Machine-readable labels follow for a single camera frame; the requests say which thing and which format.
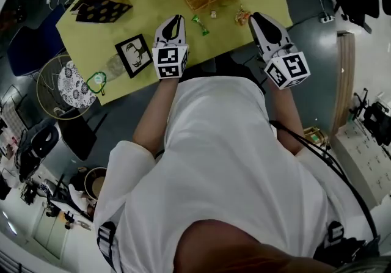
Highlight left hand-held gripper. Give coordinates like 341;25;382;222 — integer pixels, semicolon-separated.
152;15;189;81

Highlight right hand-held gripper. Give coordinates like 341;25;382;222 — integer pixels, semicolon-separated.
248;12;312;90

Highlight green candy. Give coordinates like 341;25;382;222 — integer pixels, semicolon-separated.
191;14;210;37

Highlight orange snack packet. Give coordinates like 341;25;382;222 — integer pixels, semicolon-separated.
235;5;252;27

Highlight person's left forearm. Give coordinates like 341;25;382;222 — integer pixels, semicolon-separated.
133;78;180;159

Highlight person's right forearm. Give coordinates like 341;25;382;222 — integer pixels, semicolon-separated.
267;81;306;156

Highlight yellow tablecloth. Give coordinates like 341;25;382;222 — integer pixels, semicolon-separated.
55;0;294;106

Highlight clear plastic bottle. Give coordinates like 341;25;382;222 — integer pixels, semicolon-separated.
86;53;126;95

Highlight black gift bag gold dots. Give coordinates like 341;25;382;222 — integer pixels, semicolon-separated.
70;0;134;24

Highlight black office chair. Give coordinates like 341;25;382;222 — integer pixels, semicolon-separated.
332;0;379;34
17;125;60;181

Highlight floral round cushion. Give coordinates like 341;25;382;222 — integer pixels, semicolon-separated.
57;60;97;109

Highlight person's white shirt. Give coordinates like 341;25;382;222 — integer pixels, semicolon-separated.
93;75;372;273

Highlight blue chair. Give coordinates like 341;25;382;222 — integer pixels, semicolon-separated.
6;4;67;77

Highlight black waist pack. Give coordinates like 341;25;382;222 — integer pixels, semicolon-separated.
313;236;381;268

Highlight black deer picture frame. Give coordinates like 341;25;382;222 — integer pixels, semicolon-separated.
114;33;153;79

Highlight black harness cables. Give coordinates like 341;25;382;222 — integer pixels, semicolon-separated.
268;120;379;242

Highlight gold wire hoop stool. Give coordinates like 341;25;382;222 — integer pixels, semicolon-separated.
35;54;98;120

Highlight round white wire basket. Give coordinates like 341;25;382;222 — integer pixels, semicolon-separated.
84;167;108;201

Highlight black white strap buckle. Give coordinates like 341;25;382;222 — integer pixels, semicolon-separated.
328;220;345;245
97;221;119;266

